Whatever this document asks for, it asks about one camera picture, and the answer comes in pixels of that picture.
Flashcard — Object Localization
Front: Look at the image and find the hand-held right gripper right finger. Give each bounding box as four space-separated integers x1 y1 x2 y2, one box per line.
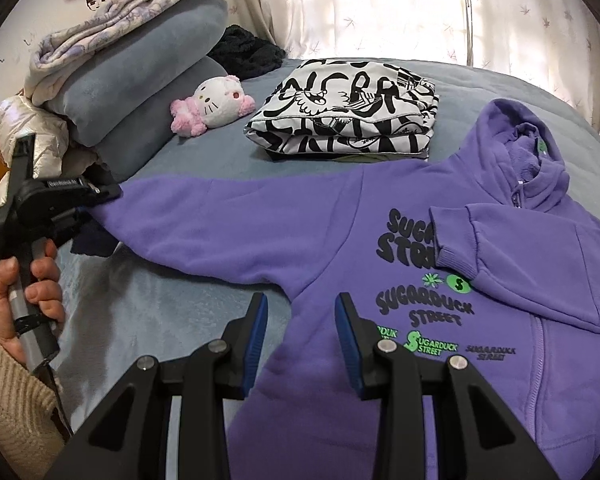
334 292 561 480

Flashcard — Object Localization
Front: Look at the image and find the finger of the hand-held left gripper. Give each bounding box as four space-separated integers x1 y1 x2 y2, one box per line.
75 174 124 210

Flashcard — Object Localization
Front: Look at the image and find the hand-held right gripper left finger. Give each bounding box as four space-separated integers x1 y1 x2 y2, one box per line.
40 292 270 480

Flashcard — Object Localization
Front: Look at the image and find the purple hoodie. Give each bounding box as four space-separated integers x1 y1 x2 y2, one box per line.
91 99 600 480

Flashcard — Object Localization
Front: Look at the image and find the person's left forearm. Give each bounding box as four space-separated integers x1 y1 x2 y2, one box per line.
0 332 70 463

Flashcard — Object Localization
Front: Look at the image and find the person's left hand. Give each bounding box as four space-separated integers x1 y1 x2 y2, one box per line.
0 239 67 363

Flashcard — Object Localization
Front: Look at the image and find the dark navy cloth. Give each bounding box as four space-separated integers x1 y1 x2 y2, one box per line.
70 219 115 257

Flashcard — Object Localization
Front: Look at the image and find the silver white puffer jacket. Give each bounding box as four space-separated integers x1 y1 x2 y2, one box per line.
0 95 100 273

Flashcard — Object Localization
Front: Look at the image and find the grey blue bed cover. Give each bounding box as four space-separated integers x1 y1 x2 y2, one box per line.
55 56 600 376

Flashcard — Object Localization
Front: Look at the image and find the grey folded fleece blanket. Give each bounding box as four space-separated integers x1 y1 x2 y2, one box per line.
45 0 231 183

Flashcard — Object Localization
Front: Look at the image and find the pink and white plush cat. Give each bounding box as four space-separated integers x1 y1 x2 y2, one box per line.
169 74 257 137

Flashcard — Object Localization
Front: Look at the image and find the olive green folded garment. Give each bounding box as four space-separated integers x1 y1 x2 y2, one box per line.
330 152 402 164

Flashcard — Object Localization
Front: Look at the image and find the floral quilt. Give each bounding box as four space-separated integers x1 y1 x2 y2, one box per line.
24 0 233 107

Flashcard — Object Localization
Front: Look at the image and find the black fuzzy cloth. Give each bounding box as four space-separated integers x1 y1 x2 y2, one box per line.
207 25 287 80

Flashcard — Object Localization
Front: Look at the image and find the black and white printed garment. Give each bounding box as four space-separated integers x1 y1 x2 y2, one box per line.
244 58 441 161

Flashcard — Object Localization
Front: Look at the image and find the white leaf print curtain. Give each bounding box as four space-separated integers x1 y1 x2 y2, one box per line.
230 0 600 128

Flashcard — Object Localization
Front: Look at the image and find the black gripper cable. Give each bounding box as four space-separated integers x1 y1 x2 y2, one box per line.
45 364 75 437

